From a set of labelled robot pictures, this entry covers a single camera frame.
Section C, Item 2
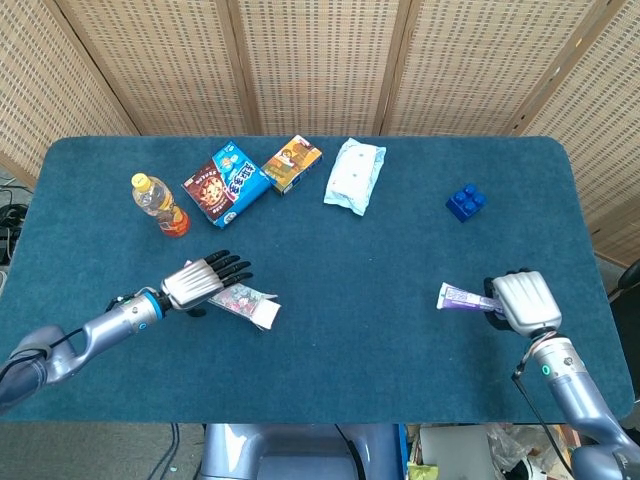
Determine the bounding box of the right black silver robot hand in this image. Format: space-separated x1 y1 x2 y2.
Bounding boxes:
482 268 562 337

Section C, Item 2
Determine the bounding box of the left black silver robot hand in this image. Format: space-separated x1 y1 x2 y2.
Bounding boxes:
160 249 254 318

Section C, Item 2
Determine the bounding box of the floral toothpaste carton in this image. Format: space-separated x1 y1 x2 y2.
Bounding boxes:
183 258 282 331

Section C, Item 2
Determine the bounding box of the purple toothpaste tube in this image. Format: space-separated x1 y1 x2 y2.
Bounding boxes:
436 282 504 312

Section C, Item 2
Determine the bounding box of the blue snack box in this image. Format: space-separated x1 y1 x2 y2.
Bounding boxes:
181 140 273 230

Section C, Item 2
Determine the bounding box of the blue toy brick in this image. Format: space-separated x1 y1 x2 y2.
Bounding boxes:
445 183 488 224

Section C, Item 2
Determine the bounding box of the yellow orange small box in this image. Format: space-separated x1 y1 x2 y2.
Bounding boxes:
260 134 324 197

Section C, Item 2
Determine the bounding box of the grey board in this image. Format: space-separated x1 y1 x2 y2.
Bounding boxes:
418 424 501 480

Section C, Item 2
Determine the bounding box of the yellow cap drink bottle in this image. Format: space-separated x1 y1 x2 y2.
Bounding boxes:
130 172 191 239

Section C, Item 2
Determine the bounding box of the black chair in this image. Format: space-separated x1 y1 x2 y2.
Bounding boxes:
607 259 640 304

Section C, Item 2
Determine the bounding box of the clear crumpled plastic bag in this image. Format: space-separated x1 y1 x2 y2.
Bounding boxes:
487 424 565 475

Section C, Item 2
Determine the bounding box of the blue felt table cloth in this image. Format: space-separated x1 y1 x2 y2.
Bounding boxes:
0 135 636 425

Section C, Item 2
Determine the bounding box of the light blue wipes pack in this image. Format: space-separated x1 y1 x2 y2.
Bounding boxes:
322 137 388 217

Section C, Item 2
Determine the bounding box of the grey robot torso base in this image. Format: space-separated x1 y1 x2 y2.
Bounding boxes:
199 423 409 480

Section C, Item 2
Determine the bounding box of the woven bamboo folding screen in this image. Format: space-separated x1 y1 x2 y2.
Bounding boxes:
0 0 640 266

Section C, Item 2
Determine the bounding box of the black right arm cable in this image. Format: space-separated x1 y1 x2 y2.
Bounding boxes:
510 367 574 474

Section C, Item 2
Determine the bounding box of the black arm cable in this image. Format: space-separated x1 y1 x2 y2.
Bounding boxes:
7 324 87 364
510 367 574 474

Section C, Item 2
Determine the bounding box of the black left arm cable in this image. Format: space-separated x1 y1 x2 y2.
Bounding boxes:
7 324 87 364

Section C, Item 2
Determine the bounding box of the black hanging cable pair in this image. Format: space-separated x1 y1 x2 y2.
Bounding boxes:
148 423 182 480

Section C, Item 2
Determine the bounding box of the black floor cable bundle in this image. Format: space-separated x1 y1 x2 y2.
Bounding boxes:
0 183 32 266

